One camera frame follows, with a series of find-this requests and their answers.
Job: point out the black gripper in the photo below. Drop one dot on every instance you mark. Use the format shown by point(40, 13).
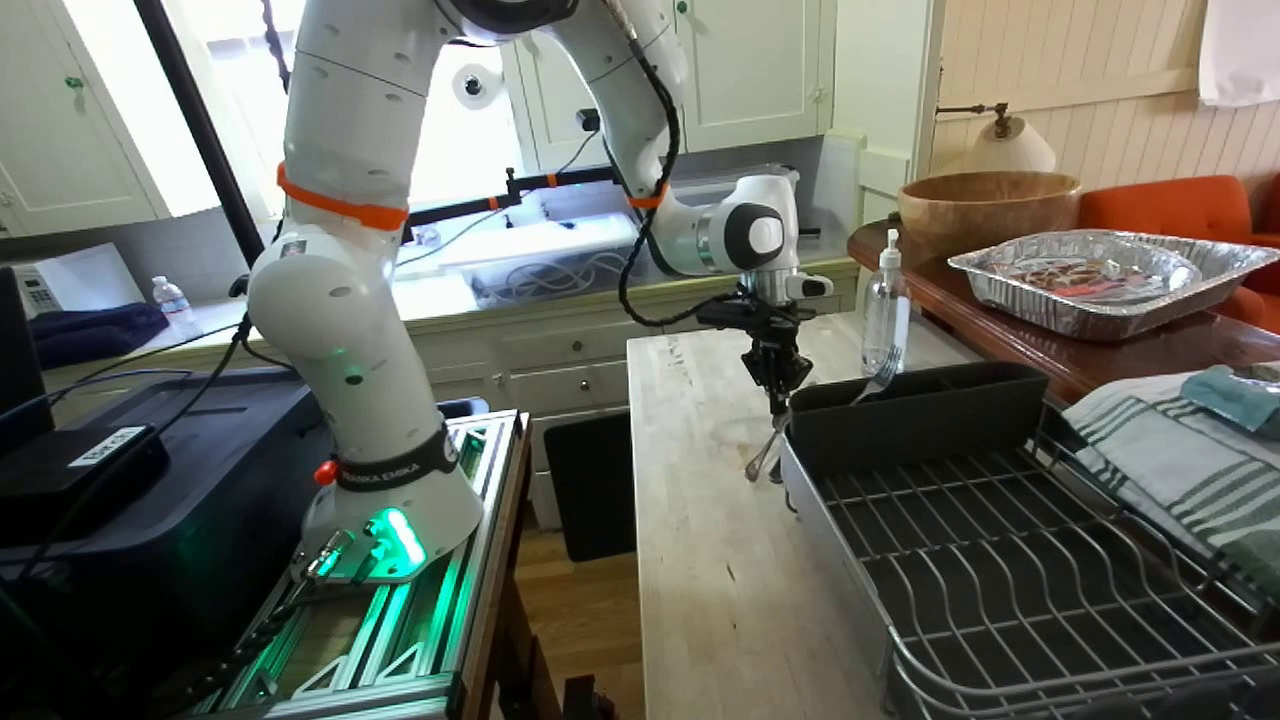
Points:
point(775, 337)

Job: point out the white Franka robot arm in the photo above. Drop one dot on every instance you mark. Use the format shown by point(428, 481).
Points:
point(341, 334)

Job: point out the green lit robot base platform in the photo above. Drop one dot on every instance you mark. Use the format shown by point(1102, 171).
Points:
point(387, 626)

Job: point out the silver fork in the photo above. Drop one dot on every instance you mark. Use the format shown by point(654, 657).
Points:
point(874, 391)

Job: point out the dark grey cutlery caddy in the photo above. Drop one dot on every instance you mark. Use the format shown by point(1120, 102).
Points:
point(921, 422)

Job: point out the clear plastic storage bin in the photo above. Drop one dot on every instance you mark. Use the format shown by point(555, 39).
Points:
point(560, 267)

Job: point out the large wooden bowl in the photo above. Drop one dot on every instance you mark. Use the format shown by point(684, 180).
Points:
point(984, 213)

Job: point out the dark brown wooden table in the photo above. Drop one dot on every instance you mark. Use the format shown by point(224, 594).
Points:
point(1065, 353)

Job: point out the brass table lamp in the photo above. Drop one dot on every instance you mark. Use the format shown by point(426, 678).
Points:
point(1004, 142)

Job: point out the aluminium foil tray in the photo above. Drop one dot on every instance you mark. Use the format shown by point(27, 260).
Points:
point(1106, 285)

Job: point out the green striped dish towel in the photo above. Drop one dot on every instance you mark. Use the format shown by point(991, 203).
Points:
point(1184, 464)

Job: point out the orange sofa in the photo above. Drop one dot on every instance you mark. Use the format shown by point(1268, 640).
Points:
point(1172, 206)

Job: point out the white paper roll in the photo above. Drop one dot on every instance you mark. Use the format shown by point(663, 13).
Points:
point(478, 85)

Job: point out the light blue packet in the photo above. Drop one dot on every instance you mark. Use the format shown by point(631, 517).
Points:
point(1232, 397)

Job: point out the white hanging cloth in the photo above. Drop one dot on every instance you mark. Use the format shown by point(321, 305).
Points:
point(1241, 55)

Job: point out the small water bottle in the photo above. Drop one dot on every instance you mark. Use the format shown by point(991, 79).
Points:
point(170, 298)

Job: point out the black controller box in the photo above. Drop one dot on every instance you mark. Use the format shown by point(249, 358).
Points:
point(174, 532)

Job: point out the black slanted pole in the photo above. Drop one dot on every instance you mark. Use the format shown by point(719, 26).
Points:
point(201, 125)

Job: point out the dark blue cloth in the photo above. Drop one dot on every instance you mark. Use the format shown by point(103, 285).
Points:
point(95, 334)

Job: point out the black flat device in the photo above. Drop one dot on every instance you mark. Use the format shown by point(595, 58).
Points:
point(72, 481)

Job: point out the black monitor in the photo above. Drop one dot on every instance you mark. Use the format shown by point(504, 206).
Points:
point(22, 361)

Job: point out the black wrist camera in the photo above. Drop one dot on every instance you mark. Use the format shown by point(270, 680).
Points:
point(720, 315)

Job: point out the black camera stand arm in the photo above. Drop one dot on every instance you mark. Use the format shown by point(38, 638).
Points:
point(532, 195)

